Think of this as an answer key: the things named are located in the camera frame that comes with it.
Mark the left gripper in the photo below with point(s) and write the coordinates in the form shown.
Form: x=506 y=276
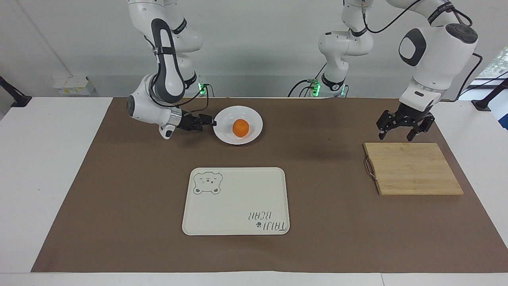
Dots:
x=414 y=116

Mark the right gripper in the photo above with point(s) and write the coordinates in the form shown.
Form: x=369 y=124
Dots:
x=189 y=120

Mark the white round plate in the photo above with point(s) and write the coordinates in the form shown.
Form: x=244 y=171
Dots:
x=254 y=119

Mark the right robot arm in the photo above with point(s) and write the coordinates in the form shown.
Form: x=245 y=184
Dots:
x=168 y=75

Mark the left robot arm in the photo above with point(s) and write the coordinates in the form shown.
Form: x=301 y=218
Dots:
x=440 y=47

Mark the orange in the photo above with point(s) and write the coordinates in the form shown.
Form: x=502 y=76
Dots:
x=240 y=128

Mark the wooden cutting board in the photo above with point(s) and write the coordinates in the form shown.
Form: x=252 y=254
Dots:
x=412 y=169

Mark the cream tray with bear print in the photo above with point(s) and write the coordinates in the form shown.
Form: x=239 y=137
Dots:
x=238 y=198

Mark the black stand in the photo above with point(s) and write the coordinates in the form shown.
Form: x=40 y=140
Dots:
x=14 y=97
x=490 y=97

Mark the white wall socket box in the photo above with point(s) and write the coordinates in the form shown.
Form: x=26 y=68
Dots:
x=73 y=85

